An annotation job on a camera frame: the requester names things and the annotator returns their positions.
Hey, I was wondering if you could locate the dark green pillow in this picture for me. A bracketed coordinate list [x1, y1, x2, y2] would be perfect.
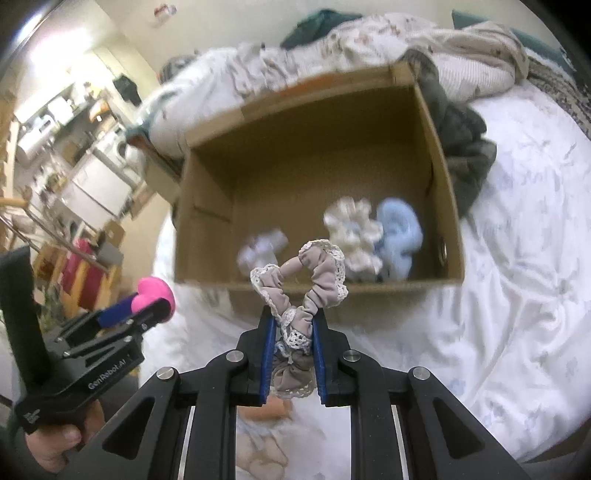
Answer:
[280, 9, 363, 50]

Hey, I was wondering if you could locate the peach soft tube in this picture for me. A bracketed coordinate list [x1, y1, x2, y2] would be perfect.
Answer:
[238, 397, 293, 421]

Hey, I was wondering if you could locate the beige lace scrunchie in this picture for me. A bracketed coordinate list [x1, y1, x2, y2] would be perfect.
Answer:
[249, 239, 349, 400]

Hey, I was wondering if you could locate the beige patterned quilt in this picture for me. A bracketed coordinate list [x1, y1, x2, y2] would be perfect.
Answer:
[136, 13, 529, 158]

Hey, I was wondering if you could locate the light blue fluffy sock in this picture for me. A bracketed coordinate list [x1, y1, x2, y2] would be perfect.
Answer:
[376, 198, 424, 281]

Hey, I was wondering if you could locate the dark camouflage garment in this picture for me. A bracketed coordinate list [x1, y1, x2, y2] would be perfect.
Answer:
[401, 48, 497, 218]

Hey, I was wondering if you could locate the black white knitted blanket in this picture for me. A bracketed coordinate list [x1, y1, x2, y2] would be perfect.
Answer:
[528, 56, 590, 138]

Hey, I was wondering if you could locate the cream satin scrunchie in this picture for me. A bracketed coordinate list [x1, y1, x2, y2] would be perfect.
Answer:
[324, 197, 384, 282]

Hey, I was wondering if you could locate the pink bag on rack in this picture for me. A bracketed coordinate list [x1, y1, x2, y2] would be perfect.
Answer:
[61, 254, 103, 310]

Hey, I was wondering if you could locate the brown cardboard box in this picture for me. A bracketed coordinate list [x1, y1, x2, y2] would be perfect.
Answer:
[174, 62, 465, 302]

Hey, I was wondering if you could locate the white lilac scrunchie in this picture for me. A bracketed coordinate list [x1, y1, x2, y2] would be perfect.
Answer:
[236, 229, 288, 277]

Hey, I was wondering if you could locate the person's left hand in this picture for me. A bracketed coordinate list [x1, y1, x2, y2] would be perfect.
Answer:
[25, 401, 105, 474]

